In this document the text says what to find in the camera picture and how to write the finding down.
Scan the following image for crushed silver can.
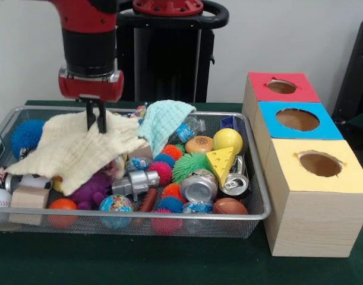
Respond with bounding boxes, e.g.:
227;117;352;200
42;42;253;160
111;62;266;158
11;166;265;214
180;169;219;204

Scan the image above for silver mesh bin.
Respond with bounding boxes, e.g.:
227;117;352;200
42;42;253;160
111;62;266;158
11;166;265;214
0;105;272;240

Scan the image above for yellow ball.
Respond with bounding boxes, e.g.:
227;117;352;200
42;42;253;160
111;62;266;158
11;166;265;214
212;128;244;156

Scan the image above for cream waffle cloth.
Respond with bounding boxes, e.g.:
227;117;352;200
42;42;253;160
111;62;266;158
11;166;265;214
4;110;148;197

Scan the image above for wooden box with three holes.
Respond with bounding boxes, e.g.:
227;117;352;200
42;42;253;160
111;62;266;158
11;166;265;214
242;71;363;258

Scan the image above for light blue waffle cloth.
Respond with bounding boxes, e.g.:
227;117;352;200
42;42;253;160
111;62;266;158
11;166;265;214
138;100;197;158

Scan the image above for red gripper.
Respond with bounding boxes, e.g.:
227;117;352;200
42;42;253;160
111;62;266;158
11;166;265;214
58;67;125;134

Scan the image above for brown toy football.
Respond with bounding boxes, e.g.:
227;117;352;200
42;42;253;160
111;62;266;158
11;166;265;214
212;197;249;215

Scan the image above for globe print ball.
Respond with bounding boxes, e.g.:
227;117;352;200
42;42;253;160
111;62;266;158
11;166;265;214
98;194;134;213

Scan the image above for yellow cheese wedge toy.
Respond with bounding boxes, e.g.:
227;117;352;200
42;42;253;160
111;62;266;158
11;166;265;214
205;147;236;188

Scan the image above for toy hamburger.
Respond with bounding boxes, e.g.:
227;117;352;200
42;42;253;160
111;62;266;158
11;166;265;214
184;135;214;154

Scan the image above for black upright panel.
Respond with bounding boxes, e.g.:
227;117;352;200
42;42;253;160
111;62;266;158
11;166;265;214
332;19;363;121

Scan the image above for green spiky ball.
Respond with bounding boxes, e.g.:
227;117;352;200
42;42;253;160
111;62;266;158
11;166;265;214
172;151;211;183

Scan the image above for white baseball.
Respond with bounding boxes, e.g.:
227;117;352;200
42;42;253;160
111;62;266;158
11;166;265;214
0;188;12;208

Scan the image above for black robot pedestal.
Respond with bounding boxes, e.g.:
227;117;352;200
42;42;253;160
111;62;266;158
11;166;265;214
115;0;230;103

